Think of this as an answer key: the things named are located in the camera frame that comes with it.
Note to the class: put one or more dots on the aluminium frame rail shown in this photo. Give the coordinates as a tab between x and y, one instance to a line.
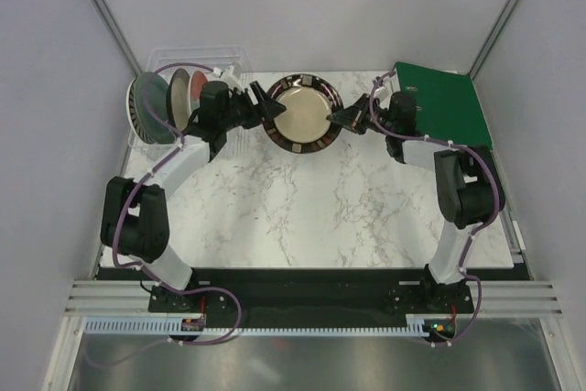
490	298

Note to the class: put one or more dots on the green ring binder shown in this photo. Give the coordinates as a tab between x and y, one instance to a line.
448	106

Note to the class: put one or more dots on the teal green plate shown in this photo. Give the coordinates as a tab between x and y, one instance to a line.
151	107

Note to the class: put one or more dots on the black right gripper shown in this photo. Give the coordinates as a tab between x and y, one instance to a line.
348	117

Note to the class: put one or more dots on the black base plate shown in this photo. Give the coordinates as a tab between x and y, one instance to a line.
309	319

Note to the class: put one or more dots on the white blue striped plate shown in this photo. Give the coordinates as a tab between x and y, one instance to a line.
135	124

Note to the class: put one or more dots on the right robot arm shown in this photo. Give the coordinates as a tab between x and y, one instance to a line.
469	190

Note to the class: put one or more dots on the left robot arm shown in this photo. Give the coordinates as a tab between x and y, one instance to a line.
135	223

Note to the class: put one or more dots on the red and teal floral plate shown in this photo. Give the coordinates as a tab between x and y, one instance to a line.
197	81

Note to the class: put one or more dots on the white wire dish rack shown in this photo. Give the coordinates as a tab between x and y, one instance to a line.
211	56

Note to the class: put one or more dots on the white cable duct right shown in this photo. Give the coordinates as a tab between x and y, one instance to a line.
445	326

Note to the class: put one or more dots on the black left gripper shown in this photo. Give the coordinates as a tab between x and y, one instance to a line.
271	110

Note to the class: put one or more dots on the white cable duct left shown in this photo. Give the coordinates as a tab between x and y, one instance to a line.
146	325

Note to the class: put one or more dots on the white cable duct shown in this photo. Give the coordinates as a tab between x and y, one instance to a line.
146	325
445	326

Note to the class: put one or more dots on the brown rimmed cream plate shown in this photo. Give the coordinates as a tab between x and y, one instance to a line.
178	100

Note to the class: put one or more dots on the dark patterned rim plate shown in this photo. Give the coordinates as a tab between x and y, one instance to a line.
305	126

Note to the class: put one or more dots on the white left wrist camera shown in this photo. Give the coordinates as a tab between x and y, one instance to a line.
231	75

